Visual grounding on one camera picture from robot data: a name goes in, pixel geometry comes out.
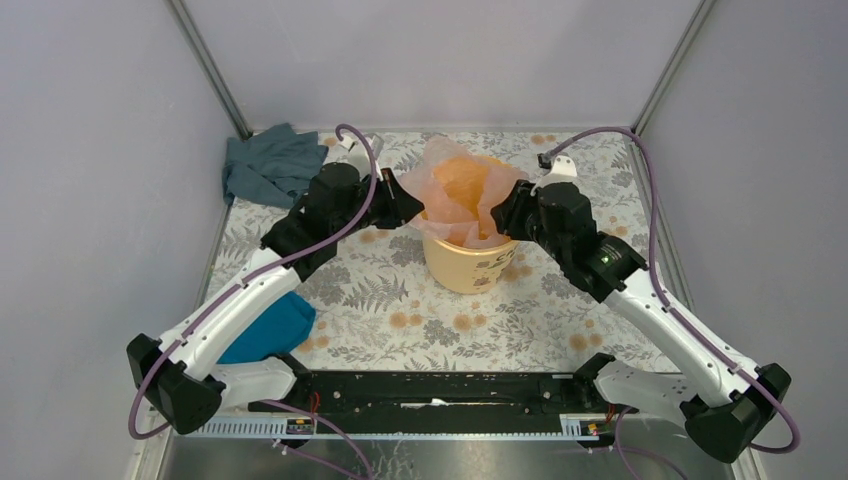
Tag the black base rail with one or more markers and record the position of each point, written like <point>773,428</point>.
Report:
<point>420,402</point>

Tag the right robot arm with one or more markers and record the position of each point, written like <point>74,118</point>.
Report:
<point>721,397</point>

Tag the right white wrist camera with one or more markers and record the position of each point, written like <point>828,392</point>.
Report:
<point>563,170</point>

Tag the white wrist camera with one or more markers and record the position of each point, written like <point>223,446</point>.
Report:
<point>563,170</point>
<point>356,154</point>

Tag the pink plastic trash bag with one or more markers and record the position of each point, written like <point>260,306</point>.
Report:
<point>458,189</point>

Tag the yellow plastic trash bin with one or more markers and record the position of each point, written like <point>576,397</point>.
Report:
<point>467,271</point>

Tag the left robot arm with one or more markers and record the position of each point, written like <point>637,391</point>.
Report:
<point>179,372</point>

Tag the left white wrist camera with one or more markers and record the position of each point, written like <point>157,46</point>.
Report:
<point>356,154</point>

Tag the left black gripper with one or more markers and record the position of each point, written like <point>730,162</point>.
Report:
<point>400,206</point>

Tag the bright blue cloth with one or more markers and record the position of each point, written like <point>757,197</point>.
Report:
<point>281,328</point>

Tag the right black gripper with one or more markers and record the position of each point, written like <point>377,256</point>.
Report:
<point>518,201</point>

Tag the floral patterned table mat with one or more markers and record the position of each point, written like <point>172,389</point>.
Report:
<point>379,308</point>

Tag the grey-blue cloth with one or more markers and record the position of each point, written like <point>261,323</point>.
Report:
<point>273,168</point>

